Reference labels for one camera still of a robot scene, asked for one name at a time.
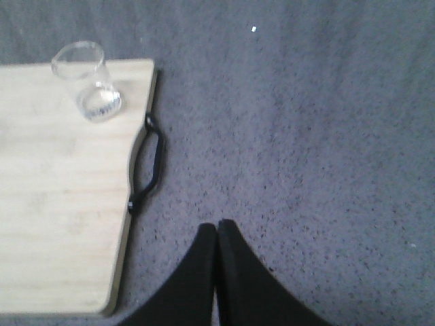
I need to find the light wooden cutting board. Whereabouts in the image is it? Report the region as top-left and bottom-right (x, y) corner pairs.
(1, 59), (156, 317)

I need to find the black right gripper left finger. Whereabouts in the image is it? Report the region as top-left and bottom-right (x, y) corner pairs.
(119, 223), (217, 325)

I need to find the black cutting board handle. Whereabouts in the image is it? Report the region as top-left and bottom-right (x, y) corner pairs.
(126, 113), (165, 216)

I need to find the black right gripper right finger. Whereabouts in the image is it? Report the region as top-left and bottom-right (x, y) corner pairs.
(217, 219), (328, 325)

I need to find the clear glass beaker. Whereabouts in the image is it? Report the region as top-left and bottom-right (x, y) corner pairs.
(51, 41), (122, 122)

